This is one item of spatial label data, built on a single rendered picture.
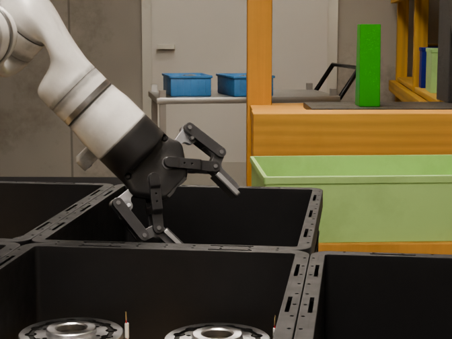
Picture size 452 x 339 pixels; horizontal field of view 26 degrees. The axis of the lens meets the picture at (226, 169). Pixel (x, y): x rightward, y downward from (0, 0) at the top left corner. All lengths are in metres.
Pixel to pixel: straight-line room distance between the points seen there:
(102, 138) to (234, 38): 5.66
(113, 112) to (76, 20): 5.81
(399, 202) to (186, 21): 4.41
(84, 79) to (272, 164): 1.76
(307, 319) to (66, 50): 0.48
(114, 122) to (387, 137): 1.99
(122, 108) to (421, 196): 1.50
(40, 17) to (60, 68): 0.06
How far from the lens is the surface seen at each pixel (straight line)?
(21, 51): 1.12
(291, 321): 0.76
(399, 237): 2.52
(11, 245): 1.04
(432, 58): 4.97
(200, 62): 6.76
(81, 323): 0.98
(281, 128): 2.99
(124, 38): 6.86
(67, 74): 1.11
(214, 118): 6.78
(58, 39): 1.11
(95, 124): 1.11
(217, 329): 0.95
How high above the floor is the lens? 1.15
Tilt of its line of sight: 8 degrees down
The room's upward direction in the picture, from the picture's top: straight up
